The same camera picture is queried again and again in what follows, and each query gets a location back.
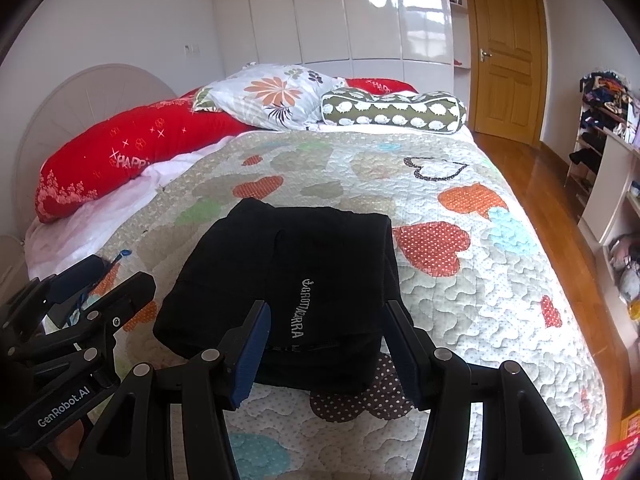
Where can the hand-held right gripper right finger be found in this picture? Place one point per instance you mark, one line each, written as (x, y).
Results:
(407, 360)

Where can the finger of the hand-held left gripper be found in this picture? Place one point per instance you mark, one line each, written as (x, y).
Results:
(75, 280)
(127, 295)

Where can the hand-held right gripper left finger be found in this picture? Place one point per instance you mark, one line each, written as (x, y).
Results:
(247, 360)

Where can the black pants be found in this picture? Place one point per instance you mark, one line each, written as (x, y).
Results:
(310, 240)

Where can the small blue object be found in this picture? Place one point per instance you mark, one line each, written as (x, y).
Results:
(122, 255)

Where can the white bed sheet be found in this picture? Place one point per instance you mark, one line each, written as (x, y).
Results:
(100, 210)

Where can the heart patterned quilt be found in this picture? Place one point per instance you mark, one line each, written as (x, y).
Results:
(475, 320)

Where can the long red pillow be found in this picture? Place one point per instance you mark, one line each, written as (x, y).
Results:
(125, 140)

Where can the beige round headboard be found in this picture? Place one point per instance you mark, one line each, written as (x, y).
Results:
(75, 95)

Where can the red box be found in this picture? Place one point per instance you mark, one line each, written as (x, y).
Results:
(622, 455)

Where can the pink white bag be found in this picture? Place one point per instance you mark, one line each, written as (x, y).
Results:
(625, 265)

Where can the white floral pillow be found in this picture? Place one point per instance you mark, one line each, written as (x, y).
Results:
(270, 92)

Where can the green patterned bolster pillow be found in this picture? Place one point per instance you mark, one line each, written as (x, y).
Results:
(395, 110)

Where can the white shelf unit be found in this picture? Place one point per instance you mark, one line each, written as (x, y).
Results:
(607, 180)

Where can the small red pillow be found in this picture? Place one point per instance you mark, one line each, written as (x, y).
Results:
(380, 85)

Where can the wooden door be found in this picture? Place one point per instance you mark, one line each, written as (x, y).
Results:
(505, 50)

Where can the white corner shelf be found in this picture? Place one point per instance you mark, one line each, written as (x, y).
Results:
(459, 35)

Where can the white glossy wardrobe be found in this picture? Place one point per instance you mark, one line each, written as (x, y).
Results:
(325, 10)

